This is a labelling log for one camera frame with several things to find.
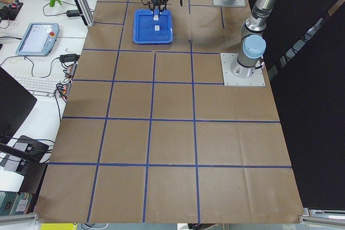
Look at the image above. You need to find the teach pendant tablet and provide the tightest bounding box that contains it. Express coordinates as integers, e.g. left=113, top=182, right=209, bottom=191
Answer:
left=16, top=23, right=60, bottom=56

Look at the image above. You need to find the black device with red parts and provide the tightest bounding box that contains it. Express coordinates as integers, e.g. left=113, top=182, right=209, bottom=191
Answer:
left=1, top=2, right=23, bottom=20

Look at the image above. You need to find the upper usb hub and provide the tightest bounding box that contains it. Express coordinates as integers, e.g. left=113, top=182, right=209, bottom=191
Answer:
left=64, top=63, right=77, bottom=78

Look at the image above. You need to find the black monitor stand base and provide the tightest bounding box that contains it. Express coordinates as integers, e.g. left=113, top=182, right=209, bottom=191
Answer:
left=13, top=135, right=49, bottom=162

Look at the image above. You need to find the blue plastic tray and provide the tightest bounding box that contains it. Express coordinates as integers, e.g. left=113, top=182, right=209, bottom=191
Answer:
left=133, top=9, right=173, bottom=44

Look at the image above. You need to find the lower usb hub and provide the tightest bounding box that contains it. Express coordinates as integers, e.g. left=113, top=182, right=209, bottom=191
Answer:
left=57, top=82, right=72, bottom=100

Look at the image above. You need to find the white keyboard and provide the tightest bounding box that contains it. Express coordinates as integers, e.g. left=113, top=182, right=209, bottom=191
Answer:
left=14, top=75, right=64, bottom=98

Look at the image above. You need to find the usb hub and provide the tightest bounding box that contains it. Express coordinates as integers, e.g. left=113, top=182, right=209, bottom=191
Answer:
left=57, top=82, right=72, bottom=100
left=64, top=63, right=77, bottom=78

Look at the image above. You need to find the black monitor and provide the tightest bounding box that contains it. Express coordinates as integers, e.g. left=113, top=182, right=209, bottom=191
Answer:
left=0, top=68, right=37, bottom=144

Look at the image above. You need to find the black power adapter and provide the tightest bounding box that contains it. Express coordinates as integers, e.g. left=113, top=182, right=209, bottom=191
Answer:
left=66, top=10, right=80, bottom=17

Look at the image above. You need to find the brown paper table cover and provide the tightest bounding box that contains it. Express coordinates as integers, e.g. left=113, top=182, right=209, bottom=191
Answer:
left=35, top=0, right=302, bottom=224

